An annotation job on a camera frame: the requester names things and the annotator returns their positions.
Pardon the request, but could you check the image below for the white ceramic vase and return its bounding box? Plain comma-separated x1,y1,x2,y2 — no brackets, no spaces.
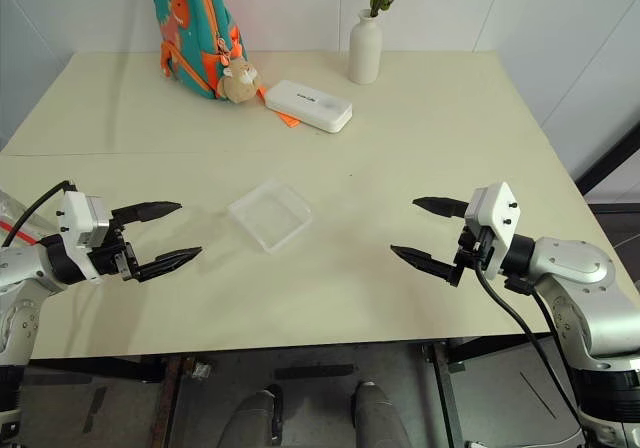
348,9,384,86

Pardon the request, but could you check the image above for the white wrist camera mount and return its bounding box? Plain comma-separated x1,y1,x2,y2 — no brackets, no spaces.
56,190,111,282
463,181,524,280

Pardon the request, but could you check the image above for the beige plush toy pendant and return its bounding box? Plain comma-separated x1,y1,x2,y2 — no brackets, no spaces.
215,56,262,104

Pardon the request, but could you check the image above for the clear plastic tray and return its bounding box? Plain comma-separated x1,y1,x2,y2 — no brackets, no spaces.
226,177,314,256

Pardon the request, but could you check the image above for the white rectangular case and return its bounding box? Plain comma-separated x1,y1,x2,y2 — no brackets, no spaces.
263,79,354,134

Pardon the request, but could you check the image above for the teal dinosaur backpack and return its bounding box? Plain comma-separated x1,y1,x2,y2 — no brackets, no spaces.
146,0,250,101

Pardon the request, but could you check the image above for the grey rounded shape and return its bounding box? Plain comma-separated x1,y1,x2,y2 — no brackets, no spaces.
352,380,419,448
219,385,284,448

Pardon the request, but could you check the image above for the clear plastic bag red stripe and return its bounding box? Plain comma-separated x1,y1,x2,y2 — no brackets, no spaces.
0,187,64,249

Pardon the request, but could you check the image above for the black metal table frame bar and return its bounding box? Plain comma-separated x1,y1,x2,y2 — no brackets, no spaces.
424,340,464,448

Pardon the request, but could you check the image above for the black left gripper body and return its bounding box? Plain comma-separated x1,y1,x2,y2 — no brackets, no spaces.
88,216,144,282

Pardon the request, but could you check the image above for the orange flat strap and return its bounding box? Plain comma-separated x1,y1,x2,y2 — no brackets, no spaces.
257,86,302,130

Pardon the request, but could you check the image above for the rusty metal table leg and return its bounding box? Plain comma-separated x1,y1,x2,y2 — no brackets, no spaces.
149,355,199,448

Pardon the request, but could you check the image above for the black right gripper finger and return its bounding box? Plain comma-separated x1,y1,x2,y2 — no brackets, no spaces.
390,244,464,288
412,195,471,219

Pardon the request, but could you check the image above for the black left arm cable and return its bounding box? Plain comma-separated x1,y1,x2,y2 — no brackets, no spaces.
0,180,77,249

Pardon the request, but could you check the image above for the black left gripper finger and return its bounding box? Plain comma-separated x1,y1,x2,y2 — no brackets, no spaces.
135,246,204,284
110,199,183,225

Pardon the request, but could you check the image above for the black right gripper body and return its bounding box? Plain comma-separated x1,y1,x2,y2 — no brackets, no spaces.
455,223,495,272

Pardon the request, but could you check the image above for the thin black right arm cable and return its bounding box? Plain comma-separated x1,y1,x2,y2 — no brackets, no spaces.
504,276,584,419

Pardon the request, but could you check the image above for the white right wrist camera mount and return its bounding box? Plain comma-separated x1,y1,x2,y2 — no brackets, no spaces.
463,181,524,280

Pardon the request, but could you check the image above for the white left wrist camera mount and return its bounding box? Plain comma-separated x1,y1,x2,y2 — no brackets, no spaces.
56,190,111,282

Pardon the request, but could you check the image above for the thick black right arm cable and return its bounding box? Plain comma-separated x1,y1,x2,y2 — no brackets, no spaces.
473,255,589,437

